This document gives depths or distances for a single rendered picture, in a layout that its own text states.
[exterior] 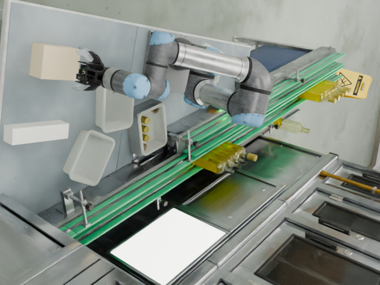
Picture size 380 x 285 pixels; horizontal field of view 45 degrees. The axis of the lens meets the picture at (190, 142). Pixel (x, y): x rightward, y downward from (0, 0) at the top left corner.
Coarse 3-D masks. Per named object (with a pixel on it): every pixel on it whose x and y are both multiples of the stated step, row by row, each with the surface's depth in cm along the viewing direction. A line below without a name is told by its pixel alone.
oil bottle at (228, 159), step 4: (212, 152) 237; (216, 152) 236; (216, 156) 233; (220, 156) 233; (224, 156) 232; (228, 156) 232; (224, 160) 229; (228, 160) 229; (232, 160) 231; (228, 164) 229
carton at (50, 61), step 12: (36, 48) 165; (48, 48) 163; (60, 48) 167; (72, 48) 173; (36, 60) 165; (48, 60) 165; (60, 60) 169; (72, 60) 173; (36, 72) 166; (48, 72) 166; (60, 72) 170; (72, 72) 174
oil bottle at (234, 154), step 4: (216, 148) 240; (220, 148) 240; (224, 148) 240; (220, 152) 237; (224, 152) 236; (228, 152) 236; (232, 152) 236; (236, 152) 236; (232, 156) 233; (236, 156) 233
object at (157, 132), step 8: (160, 104) 216; (144, 112) 208; (152, 112) 223; (160, 112) 220; (152, 120) 225; (160, 120) 223; (152, 128) 226; (160, 128) 225; (152, 136) 228; (160, 136) 227; (152, 144) 225; (160, 144) 225; (144, 152) 218; (152, 152) 220
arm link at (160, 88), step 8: (144, 72) 150; (152, 72) 148; (160, 72) 148; (152, 80) 148; (160, 80) 149; (152, 88) 147; (160, 88) 150; (168, 88) 153; (152, 96) 150; (160, 96) 152
